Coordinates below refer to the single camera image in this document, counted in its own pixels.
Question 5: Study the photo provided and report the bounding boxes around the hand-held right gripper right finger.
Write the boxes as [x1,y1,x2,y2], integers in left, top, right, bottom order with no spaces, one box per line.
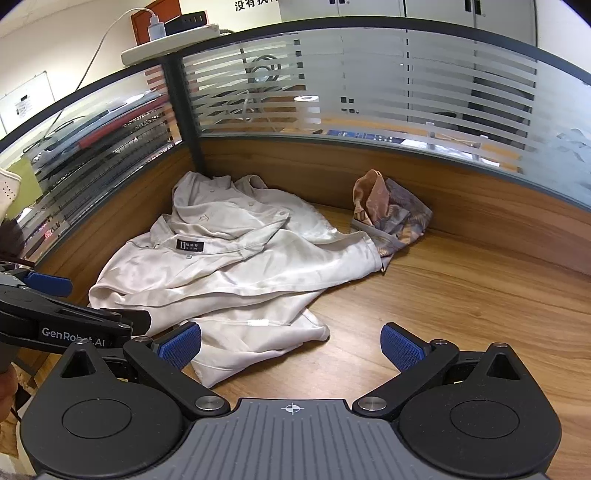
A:
[352,323,525,421]

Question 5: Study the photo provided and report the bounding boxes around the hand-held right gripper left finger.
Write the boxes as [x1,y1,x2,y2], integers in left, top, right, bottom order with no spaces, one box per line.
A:
[58,322,232,418]

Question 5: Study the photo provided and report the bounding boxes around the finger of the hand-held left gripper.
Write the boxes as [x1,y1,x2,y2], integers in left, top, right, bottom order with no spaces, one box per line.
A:
[115,309,152,345]
[0,270,74,302]

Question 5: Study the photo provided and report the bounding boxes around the white button shirt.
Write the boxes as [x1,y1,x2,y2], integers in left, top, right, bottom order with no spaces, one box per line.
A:
[88,172,384,387]

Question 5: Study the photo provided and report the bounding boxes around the patterned pink grey scarf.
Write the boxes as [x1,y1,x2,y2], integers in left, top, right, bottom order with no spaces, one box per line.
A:
[350,169,433,274]

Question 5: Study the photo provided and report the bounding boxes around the yellow-green sheet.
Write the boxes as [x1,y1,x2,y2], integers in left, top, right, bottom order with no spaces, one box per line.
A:
[13,157,43,197]

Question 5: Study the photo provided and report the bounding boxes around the striped glass partition panel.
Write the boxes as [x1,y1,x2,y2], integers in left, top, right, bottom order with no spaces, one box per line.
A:
[0,65,183,273]
[180,18,591,204]

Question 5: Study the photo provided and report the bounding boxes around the whiteboard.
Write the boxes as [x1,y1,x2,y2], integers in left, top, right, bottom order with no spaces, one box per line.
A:
[0,71,57,136]

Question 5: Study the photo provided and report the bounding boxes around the black office chair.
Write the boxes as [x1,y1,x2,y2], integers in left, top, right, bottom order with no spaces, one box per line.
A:
[462,74,533,155]

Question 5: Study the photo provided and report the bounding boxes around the white paper roll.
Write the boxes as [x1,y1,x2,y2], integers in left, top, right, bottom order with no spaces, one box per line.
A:
[293,94,322,126]

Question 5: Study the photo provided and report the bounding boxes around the white power strip with charger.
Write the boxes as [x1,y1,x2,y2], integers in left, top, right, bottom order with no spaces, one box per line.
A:
[121,27,223,66]

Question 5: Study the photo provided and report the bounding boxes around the brown door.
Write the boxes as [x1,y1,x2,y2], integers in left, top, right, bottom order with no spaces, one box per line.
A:
[130,0,182,47]

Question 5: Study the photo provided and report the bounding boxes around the black charging hub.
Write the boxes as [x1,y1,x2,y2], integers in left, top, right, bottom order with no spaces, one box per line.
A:
[164,11,214,36]

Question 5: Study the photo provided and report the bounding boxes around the grey cabinets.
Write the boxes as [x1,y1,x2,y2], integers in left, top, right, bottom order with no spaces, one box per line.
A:
[279,0,540,48]

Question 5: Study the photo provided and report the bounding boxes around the white cable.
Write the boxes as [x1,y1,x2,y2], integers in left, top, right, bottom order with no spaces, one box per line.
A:
[55,7,155,125]

